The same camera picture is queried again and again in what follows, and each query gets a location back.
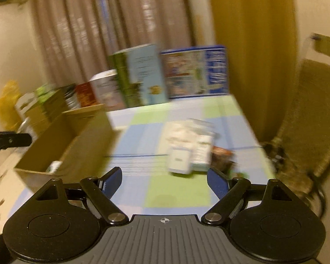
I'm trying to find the small white medicine box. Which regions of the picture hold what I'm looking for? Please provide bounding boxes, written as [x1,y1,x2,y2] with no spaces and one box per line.
[191,135,213,172]

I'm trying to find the white cloth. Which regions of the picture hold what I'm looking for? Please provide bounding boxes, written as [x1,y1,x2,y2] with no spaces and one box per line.
[166,119,198,150]

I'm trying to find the clear plastic case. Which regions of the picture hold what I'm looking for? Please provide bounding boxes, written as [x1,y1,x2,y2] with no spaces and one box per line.
[187,118,216,138]

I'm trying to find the white square plug adapter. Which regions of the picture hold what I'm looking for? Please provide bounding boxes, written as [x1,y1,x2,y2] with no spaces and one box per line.
[167,147,192,175]

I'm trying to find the yellow plastic bag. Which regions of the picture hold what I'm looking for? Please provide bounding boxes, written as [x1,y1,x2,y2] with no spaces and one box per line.
[0,80,22,131]

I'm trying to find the stacked cardboard boxes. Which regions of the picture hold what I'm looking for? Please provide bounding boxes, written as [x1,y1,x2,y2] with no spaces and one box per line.
[15,91,68,136]

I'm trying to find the open cardboard box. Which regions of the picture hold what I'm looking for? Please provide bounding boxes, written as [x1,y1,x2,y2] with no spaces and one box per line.
[15,104,121,192]

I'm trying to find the checked tablecloth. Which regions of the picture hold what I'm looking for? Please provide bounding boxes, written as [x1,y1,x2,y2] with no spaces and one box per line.
[8,94,277,221]

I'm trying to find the green tissue packs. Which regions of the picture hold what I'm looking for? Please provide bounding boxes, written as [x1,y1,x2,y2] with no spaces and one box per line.
[35,83,58,97]

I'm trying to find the red gift box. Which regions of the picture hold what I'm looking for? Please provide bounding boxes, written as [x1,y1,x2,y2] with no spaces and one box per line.
[75,82,98,107]

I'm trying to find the quilted brown chair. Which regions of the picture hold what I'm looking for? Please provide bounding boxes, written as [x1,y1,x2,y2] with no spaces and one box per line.
[261,58,330,218]

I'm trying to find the white appliance box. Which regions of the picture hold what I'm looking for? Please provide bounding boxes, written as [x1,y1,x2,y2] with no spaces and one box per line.
[89,69,126,112]

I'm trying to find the green blue milk carton box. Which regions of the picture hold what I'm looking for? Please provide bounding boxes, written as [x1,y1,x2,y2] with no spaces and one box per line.
[111,44,169,108]

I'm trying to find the brown curtain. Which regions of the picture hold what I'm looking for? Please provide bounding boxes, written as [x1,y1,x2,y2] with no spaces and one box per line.
[27,0,210,89]

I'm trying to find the wall socket with plug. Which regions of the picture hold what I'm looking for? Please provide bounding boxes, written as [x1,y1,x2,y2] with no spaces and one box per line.
[312,33,330,57]

